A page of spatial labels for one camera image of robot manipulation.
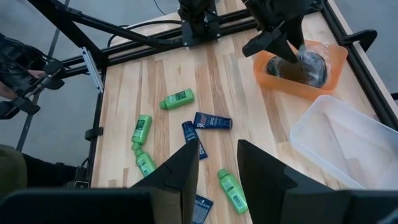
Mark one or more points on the small green bottle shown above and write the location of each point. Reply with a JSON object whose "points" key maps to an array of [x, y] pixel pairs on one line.
{"points": [[145, 163], [142, 127], [178, 99], [233, 191]]}

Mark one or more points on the dark blue travel tube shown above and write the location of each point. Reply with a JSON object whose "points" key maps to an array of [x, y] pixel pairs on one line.
{"points": [[189, 133], [202, 210], [214, 121]]}

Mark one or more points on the person's hand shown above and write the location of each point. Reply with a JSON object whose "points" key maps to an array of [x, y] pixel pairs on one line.
{"points": [[36, 73]]}

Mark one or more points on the grey metal frame bracket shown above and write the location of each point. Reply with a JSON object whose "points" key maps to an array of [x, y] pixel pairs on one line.
{"points": [[92, 70]]}

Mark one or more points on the small black camera device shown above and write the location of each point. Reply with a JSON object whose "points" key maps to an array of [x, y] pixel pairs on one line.
{"points": [[81, 184]]}

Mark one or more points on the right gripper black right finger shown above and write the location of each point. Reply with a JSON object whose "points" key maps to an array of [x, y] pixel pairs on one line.
{"points": [[264, 186]]}

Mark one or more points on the person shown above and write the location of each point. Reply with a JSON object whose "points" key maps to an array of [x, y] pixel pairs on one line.
{"points": [[46, 171]]}

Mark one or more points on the orange plastic bin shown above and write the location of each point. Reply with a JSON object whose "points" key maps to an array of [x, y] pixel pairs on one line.
{"points": [[295, 88]]}

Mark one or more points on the black frame clip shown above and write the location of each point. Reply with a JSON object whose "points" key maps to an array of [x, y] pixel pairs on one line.
{"points": [[93, 133]]}

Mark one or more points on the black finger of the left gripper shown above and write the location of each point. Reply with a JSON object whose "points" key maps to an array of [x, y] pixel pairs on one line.
{"points": [[267, 40], [295, 31]]}

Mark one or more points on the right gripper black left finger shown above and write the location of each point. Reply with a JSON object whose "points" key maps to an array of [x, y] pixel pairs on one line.
{"points": [[177, 186]]}

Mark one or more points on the black aluminium table frame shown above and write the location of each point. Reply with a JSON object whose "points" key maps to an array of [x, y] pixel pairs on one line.
{"points": [[143, 53]]}

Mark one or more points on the black disc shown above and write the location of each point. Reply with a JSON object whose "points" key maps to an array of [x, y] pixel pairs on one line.
{"points": [[314, 68], [276, 68]]}

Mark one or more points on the clear plastic bin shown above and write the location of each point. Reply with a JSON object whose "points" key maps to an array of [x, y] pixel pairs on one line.
{"points": [[342, 146]]}

